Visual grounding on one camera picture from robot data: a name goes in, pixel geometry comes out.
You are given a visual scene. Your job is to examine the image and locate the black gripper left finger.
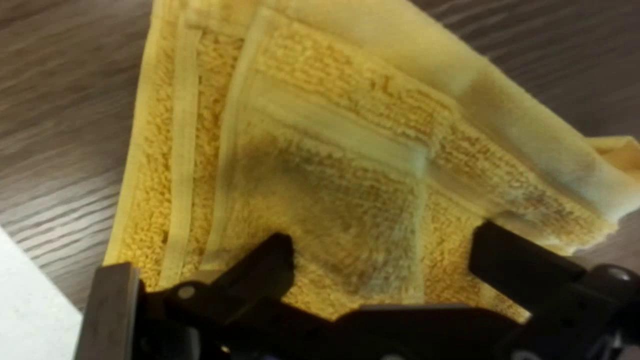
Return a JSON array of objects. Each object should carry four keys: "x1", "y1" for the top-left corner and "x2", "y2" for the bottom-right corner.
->
[{"x1": 197, "y1": 233, "x2": 293, "y2": 307}]

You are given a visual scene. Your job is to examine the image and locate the yellow towel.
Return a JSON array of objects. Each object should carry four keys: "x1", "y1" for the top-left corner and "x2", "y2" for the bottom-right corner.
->
[{"x1": 106, "y1": 0, "x2": 640, "y2": 317}]

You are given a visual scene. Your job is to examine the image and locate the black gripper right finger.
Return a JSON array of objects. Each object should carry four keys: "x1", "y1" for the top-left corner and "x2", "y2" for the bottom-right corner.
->
[{"x1": 467, "y1": 221, "x2": 586, "y2": 311}]

